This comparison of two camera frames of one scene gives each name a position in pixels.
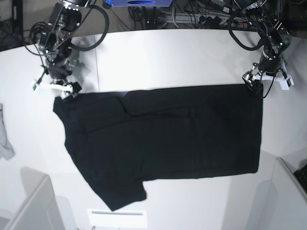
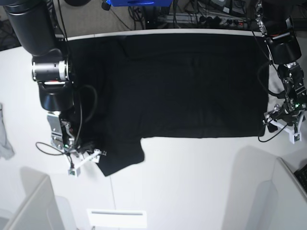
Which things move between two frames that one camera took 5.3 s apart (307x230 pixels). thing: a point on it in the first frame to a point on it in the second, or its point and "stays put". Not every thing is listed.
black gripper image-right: x=269 y=62 to x=287 y=112
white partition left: x=41 y=210 stays put
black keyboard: x=301 y=174 stays put
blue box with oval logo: x=141 y=3 stays put
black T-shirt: x=122 y=138 to x=129 y=87
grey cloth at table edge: x=6 y=152 stays put
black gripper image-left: x=59 y=70 to x=84 y=146
